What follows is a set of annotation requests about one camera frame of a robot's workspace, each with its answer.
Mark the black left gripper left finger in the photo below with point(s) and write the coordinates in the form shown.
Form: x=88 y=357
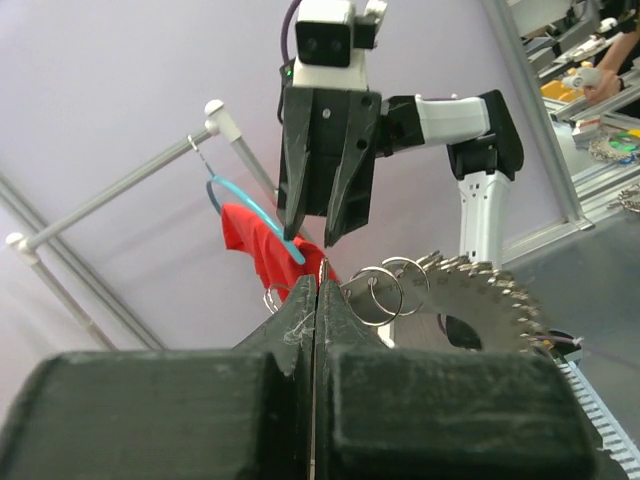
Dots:
x=239 y=413

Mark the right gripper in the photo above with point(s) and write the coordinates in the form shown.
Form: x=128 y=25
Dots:
x=328 y=152

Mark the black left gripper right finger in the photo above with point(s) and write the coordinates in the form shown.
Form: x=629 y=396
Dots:
x=386 y=413

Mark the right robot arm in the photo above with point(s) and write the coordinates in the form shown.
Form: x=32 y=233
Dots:
x=484 y=151

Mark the red cloth on hanger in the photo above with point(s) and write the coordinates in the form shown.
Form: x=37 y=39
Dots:
x=244 y=232

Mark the grey rack pole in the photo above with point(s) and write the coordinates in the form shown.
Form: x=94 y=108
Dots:
x=219 y=122

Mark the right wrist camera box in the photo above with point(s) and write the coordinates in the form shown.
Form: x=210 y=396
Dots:
x=332 y=40

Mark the white slotted cable duct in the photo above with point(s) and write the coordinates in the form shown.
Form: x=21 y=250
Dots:
x=616 y=444

